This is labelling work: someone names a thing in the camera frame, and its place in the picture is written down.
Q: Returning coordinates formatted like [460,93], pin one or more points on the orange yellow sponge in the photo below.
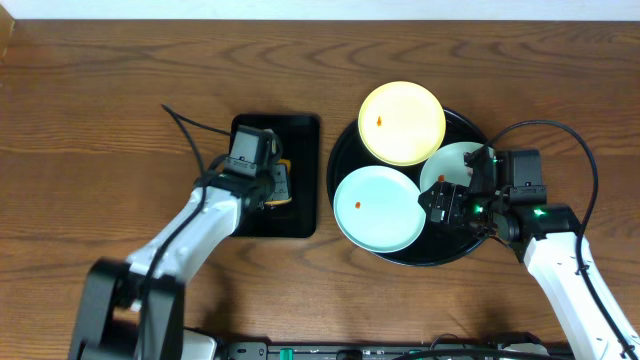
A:
[288,170]

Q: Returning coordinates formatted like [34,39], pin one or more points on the light blue plate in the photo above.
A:
[390,217]

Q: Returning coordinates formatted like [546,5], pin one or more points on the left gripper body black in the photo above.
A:
[273,186]

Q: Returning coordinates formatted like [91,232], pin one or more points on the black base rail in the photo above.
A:
[449,349]

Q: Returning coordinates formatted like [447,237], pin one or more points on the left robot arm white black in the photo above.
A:
[134,309]

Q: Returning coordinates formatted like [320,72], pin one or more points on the pale green plate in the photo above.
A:
[448,162]

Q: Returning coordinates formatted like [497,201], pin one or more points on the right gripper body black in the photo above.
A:
[446,206]

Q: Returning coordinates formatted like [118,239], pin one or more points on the black rectangular tray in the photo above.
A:
[300,136]

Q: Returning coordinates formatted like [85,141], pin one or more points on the black round tray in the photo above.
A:
[435,245]

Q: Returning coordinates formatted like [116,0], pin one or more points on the yellow plate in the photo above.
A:
[413,123]

